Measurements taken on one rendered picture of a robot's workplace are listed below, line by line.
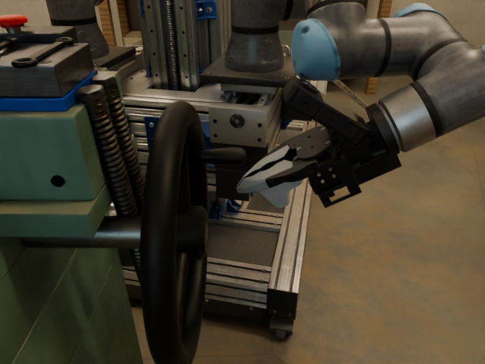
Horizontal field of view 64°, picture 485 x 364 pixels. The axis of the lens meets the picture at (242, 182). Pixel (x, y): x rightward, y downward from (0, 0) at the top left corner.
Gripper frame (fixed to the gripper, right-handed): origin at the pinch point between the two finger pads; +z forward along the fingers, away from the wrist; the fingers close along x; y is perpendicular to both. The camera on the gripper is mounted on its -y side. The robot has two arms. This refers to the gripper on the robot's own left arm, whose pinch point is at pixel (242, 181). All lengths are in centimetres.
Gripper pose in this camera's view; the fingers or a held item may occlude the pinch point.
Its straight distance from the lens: 53.5
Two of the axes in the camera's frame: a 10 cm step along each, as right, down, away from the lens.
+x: 0.1, -5.3, 8.5
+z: -8.7, 4.2, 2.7
